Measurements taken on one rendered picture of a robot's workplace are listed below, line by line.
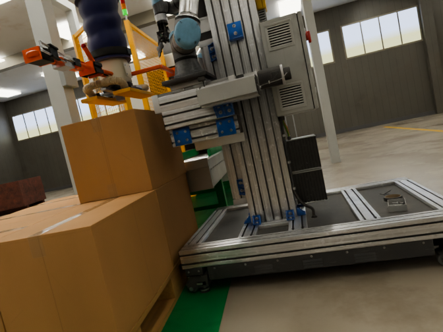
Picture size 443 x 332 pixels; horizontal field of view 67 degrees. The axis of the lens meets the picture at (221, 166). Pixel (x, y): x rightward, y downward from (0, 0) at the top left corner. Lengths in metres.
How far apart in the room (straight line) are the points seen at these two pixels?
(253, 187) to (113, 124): 0.78
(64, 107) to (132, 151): 1.81
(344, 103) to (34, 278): 11.11
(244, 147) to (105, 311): 1.03
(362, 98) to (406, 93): 1.28
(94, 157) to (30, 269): 0.68
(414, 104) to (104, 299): 11.64
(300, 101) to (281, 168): 0.36
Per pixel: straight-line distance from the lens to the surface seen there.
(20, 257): 1.29
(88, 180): 1.79
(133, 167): 1.67
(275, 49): 1.75
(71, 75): 3.50
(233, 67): 1.81
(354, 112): 11.82
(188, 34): 1.57
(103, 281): 1.17
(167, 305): 1.68
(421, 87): 12.32
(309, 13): 5.26
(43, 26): 3.60
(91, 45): 2.02
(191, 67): 1.67
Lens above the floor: 0.73
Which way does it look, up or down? 5 degrees down
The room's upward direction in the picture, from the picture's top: 12 degrees counter-clockwise
